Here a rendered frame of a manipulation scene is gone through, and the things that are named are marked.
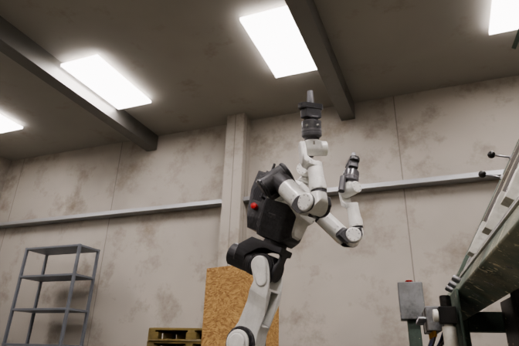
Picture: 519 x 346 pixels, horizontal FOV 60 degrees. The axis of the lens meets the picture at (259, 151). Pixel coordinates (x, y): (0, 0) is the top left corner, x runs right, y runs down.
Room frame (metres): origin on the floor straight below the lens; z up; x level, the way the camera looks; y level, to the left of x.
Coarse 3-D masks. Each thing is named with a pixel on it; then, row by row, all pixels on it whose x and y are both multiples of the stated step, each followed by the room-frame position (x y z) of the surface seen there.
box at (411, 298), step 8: (400, 288) 2.33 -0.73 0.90; (408, 288) 2.32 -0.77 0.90; (416, 288) 2.31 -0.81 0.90; (400, 296) 2.33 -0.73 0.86; (408, 296) 2.32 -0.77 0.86; (416, 296) 2.31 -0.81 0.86; (400, 304) 2.34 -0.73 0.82; (408, 304) 2.32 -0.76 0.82; (416, 304) 2.31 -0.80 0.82; (424, 304) 2.30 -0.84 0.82; (400, 312) 2.34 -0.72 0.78; (408, 312) 2.33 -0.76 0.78; (416, 312) 2.31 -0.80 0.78
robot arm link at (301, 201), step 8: (288, 184) 1.81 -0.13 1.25; (296, 184) 1.83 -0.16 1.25; (280, 192) 1.84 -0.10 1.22; (288, 192) 1.80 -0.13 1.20; (296, 192) 1.78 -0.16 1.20; (304, 192) 1.72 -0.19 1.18; (288, 200) 1.81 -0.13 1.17; (296, 200) 1.76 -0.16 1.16; (304, 200) 1.71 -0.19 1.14; (312, 200) 1.69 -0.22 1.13; (296, 208) 1.76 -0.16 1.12; (304, 208) 1.71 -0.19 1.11; (312, 208) 1.71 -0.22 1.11; (312, 216) 1.80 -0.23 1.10
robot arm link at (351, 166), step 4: (352, 156) 2.26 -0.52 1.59; (356, 156) 2.26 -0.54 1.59; (348, 160) 2.30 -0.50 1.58; (352, 160) 2.27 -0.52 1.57; (356, 160) 2.27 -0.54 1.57; (348, 164) 2.29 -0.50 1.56; (352, 164) 2.27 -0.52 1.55; (356, 164) 2.27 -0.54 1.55; (348, 168) 2.27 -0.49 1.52; (352, 168) 2.26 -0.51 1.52; (356, 168) 2.28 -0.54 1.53; (344, 172) 2.28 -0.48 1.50; (348, 172) 2.26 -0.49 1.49; (352, 172) 2.26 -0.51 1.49; (356, 172) 2.26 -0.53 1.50
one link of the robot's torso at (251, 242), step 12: (252, 240) 2.14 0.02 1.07; (264, 240) 2.13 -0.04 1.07; (228, 252) 2.21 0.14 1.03; (240, 252) 2.17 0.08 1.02; (252, 252) 2.17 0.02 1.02; (264, 252) 2.25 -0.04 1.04; (276, 252) 2.08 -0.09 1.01; (288, 252) 2.15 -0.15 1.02; (240, 264) 2.19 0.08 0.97; (276, 264) 2.11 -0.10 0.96; (276, 276) 2.15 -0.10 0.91
